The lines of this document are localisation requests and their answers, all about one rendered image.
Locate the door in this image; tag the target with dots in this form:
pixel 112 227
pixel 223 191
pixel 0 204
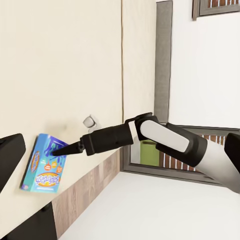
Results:
pixel 143 158

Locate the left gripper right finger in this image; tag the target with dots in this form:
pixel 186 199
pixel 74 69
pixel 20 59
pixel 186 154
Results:
pixel 232 149

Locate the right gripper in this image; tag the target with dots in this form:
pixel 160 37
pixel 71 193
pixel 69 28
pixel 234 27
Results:
pixel 99 141

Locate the board game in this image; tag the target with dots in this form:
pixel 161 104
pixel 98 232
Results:
pixel 45 170

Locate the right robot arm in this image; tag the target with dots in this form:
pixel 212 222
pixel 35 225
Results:
pixel 189 148

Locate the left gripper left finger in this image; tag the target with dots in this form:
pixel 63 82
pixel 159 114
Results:
pixel 12 150

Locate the bed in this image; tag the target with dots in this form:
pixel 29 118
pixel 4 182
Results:
pixel 64 60

